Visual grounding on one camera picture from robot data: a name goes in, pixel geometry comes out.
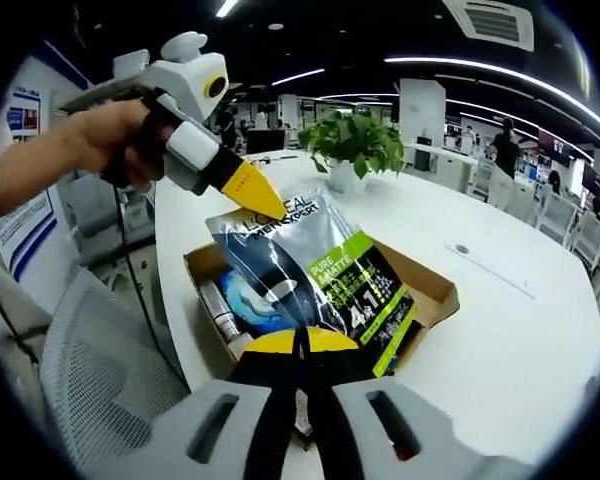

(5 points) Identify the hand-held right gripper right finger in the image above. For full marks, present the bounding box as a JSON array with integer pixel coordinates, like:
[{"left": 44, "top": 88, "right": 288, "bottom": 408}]
[{"left": 298, "top": 328, "right": 536, "bottom": 480}]

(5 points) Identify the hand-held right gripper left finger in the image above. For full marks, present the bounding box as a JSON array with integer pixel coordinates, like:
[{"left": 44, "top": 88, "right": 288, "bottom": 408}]
[{"left": 87, "top": 329, "right": 301, "bottom": 480}]

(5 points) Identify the white pump bottle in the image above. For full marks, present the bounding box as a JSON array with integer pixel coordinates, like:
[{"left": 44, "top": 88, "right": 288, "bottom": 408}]
[{"left": 198, "top": 279, "right": 246, "bottom": 351}]

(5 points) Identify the silver and green soft pouch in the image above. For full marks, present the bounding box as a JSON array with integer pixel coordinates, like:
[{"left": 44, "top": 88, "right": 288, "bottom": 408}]
[{"left": 204, "top": 188, "right": 420, "bottom": 379}]

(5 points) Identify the brown cardboard shoe box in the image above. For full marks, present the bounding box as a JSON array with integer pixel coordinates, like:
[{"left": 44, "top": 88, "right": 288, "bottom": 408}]
[{"left": 182, "top": 234, "right": 461, "bottom": 386}]

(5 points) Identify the blue white-label wipes pack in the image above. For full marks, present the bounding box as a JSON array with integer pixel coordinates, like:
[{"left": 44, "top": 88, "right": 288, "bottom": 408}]
[{"left": 214, "top": 267, "right": 281, "bottom": 336}]

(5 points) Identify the person's left hand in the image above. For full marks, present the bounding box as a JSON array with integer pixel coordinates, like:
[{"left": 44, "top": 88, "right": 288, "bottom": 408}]
[{"left": 62, "top": 98, "right": 175, "bottom": 185}]

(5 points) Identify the grey mesh office chair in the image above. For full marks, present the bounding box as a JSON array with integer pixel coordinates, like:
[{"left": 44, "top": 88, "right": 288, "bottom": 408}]
[{"left": 39, "top": 269, "right": 191, "bottom": 474}]

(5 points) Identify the white plant pot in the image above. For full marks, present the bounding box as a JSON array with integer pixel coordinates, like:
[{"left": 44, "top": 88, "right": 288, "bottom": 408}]
[{"left": 328, "top": 157, "right": 367, "bottom": 194}]

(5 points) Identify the green leafy plant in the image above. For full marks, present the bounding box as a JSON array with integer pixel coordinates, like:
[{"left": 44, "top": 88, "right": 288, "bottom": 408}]
[{"left": 297, "top": 109, "right": 406, "bottom": 179}]

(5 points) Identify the recessed table power strip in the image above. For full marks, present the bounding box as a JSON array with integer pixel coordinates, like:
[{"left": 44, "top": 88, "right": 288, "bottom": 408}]
[{"left": 444, "top": 242, "right": 536, "bottom": 300}]

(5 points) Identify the long ceiling light strip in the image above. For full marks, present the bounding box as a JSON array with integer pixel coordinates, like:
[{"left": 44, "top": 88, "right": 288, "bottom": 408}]
[{"left": 383, "top": 56, "right": 600, "bottom": 137}]

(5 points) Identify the ceiling air conditioner vent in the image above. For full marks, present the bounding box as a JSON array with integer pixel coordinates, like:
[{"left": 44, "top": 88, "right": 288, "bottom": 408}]
[{"left": 442, "top": 0, "right": 536, "bottom": 51}]

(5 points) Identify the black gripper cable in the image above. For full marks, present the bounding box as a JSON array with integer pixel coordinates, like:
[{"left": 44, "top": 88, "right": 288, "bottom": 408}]
[{"left": 110, "top": 182, "right": 192, "bottom": 394}]

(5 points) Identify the blue and white wall poster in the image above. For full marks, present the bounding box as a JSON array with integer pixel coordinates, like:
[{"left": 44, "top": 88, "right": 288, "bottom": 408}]
[{"left": 0, "top": 84, "right": 60, "bottom": 284}]

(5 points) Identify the wall display screen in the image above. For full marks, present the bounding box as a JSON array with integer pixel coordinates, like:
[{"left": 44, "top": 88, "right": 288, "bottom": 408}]
[{"left": 537, "top": 127, "right": 577, "bottom": 169}]

